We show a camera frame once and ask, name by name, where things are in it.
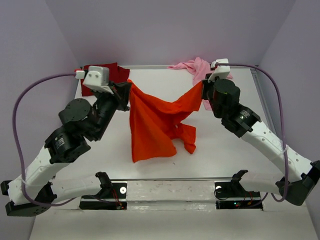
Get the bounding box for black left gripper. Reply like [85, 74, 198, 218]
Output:
[97, 80, 137, 140]

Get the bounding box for orange t-shirt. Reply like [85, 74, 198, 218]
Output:
[129, 82, 203, 163]

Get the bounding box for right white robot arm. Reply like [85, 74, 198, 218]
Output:
[202, 74, 320, 206]

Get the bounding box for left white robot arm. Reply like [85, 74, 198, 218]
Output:
[0, 82, 132, 217]

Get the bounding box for pink t-shirt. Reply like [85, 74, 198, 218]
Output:
[166, 56, 235, 111]

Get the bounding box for dark red folded t-shirt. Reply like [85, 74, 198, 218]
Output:
[80, 62, 130, 97]

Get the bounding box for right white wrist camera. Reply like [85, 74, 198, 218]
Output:
[208, 58, 230, 82]

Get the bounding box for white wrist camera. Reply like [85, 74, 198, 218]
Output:
[208, 58, 230, 82]
[74, 65, 110, 92]

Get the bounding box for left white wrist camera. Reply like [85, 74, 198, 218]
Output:
[74, 65, 110, 92]

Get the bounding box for aluminium table edge rail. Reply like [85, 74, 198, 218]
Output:
[250, 68, 277, 134]

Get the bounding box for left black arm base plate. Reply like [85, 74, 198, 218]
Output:
[79, 181, 128, 211]

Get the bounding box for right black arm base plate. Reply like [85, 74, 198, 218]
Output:
[213, 181, 263, 210]

